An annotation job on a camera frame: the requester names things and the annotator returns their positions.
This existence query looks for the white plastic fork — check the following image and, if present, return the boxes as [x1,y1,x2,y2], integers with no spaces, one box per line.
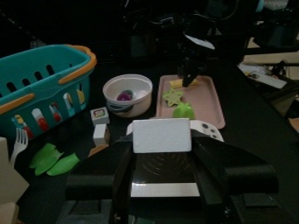
[8,128,29,169]

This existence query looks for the purple toy food piece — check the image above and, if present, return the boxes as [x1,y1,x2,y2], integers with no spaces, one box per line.
[116,89,134,102]

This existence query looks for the white cube with picture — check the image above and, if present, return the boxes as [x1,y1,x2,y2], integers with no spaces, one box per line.
[88,107,110,127]
[92,123,110,146]

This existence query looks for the white object with black dots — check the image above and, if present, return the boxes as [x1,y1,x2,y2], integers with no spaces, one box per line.
[125,119,225,143]

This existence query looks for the green toy pepper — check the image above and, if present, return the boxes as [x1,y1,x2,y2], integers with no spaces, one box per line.
[172,102,197,120]

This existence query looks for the yellow toy food slice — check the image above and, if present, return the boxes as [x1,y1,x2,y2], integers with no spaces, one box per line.
[168,78,200,89]

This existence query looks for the green starfruit slice toy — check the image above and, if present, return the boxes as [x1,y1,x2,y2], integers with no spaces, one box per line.
[161,88,185,108]

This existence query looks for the teal basket orange handles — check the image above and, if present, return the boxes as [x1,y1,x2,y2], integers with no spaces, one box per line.
[0,44,98,142]

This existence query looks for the white rice block black band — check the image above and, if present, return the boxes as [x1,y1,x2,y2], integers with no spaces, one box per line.
[129,117,201,199]

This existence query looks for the red toy food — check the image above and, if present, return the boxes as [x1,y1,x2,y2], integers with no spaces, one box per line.
[32,108,52,133]

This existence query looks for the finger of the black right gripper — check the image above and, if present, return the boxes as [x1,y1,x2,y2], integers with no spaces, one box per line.
[181,57,206,88]
[176,56,192,81]

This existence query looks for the pink plastic tray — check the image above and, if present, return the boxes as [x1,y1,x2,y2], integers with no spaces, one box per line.
[154,74,226,130]

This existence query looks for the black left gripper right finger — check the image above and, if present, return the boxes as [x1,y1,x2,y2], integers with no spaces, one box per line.
[189,130,280,224]

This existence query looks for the white toy pot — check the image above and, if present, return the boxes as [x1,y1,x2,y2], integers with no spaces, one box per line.
[101,73,154,118]

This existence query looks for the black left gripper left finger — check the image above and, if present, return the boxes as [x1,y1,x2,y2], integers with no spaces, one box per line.
[64,136,136,224]

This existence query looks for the white power strip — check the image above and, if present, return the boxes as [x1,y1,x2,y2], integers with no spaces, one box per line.
[237,63,288,90]

